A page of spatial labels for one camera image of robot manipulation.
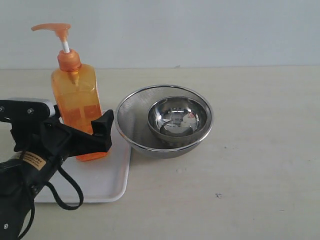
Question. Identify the steel mesh colander bowl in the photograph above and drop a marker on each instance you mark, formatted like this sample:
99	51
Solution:
131	120

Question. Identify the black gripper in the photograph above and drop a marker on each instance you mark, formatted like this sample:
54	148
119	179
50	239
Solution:
53	138

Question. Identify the white rectangular plastic tray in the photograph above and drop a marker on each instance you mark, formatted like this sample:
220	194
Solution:
101	180

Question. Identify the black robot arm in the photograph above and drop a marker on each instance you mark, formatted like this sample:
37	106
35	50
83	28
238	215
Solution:
22	177

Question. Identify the small stainless steel bowl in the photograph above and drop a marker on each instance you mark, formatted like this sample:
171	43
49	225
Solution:
179	120

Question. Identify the orange dish soap pump bottle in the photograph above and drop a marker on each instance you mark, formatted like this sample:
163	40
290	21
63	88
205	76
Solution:
74	84

